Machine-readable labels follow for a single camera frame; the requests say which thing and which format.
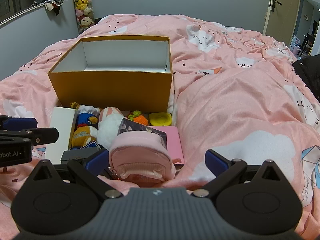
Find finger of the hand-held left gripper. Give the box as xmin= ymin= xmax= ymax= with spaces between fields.
xmin=0 ymin=115 xmax=38 ymax=131
xmin=0 ymin=127 xmax=59 ymax=146

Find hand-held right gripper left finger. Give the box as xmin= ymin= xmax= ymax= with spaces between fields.
xmin=25 ymin=149 xmax=124 ymax=201

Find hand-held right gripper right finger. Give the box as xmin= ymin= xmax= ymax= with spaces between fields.
xmin=192 ymin=149 xmax=291 ymax=201

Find white box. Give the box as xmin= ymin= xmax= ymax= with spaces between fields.
xmin=44 ymin=106 xmax=78 ymax=163

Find black box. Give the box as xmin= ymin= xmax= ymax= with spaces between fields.
xmin=61 ymin=141 xmax=107 ymax=166

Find white rabbit plush toy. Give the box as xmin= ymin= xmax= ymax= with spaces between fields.
xmin=97 ymin=107 xmax=125 ymax=151

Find pink mini backpack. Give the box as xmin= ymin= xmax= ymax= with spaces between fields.
xmin=108 ymin=132 xmax=176 ymax=183

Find pink box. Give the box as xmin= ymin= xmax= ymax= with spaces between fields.
xmin=150 ymin=126 xmax=185 ymax=166

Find dark printed card box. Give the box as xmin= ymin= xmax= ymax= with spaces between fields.
xmin=116 ymin=117 xmax=168 ymax=151

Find crochet orange toy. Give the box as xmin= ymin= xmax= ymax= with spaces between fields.
xmin=128 ymin=110 xmax=150 ymax=126

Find yellow round container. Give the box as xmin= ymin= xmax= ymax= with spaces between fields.
xmin=149 ymin=112 xmax=173 ymax=127

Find orange cardboard box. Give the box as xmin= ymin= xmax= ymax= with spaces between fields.
xmin=47 ymin=35 xmax=173 ymax=113

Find pink printed blanket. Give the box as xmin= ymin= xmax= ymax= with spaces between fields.
xmin=0 ymin=14 xmax=320 ymax=238

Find black jacket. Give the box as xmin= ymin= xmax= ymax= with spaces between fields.
xmin=292 ymin=54 xmax=320 ymax=101

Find hanging column of plush toys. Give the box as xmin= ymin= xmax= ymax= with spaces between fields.
xmin=72 ymin=0 xmax=95 ymax=33

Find dark wooden chair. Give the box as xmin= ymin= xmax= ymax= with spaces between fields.
xmin=298 ymin=32 xmax=315 ymax=57

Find beige door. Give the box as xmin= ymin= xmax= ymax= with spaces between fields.
xmin=262 ymin=0 xmax=303 ymax=37

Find black door handle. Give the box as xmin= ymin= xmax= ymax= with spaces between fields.
xmin=268 ymin=0 xmax=283 ymax=12

